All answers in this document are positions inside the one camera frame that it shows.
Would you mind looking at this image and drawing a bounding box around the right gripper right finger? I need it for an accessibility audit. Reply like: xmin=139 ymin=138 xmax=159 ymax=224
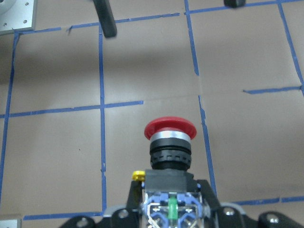
xmin=198 ymin=180 xmax=245 ymax=228

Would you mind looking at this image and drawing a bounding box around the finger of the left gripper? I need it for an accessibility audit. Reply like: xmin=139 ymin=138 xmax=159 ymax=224
xmin=93 ymin=0 xmax=117 ymax=38
xmin=224 ymin=0 xmax=246 ymax=8

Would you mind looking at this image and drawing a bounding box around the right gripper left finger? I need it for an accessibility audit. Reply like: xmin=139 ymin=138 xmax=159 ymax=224
xmin=102 ymin=180 xmax=144 ymax=228

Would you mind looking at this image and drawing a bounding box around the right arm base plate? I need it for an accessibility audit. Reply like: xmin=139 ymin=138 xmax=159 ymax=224
xmin=0 ymin=0 xmax=38 ymax=36

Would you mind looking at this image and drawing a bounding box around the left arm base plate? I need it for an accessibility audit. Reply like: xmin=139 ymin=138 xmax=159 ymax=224
xmin=0 ymin=214 xmax=22 ymax=228

